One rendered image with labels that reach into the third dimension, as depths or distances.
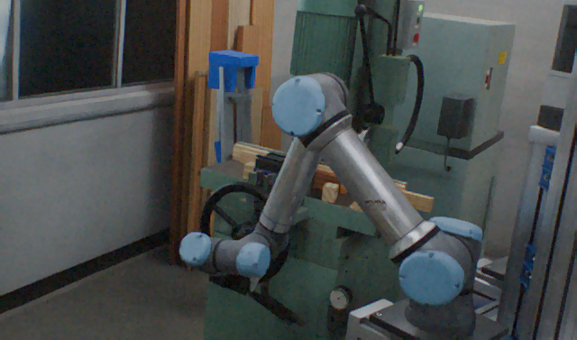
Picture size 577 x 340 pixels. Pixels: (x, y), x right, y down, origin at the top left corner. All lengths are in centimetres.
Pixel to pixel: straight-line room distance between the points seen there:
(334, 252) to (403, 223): 70
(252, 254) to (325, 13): 81
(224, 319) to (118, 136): 144
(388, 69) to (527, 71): 215
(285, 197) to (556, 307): 63
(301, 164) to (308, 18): 62
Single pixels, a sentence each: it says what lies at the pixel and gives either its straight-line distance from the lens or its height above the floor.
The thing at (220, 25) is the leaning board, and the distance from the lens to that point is 391.
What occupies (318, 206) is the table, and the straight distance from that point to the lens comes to 213.
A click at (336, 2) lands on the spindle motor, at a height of 145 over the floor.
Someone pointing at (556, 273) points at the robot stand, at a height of 97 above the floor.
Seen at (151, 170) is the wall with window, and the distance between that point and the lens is 385.
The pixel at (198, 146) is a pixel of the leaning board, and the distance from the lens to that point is 365.
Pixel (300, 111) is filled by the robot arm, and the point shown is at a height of 126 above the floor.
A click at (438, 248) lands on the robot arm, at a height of 104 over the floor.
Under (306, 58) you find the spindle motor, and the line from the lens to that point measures 218.
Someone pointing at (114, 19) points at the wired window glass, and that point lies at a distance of 357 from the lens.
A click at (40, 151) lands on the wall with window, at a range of 326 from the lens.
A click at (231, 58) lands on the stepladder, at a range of 308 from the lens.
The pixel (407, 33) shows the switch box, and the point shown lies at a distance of 242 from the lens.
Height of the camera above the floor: 153
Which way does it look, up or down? 13 degrees down
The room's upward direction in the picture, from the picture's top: 7 degrees clockwise
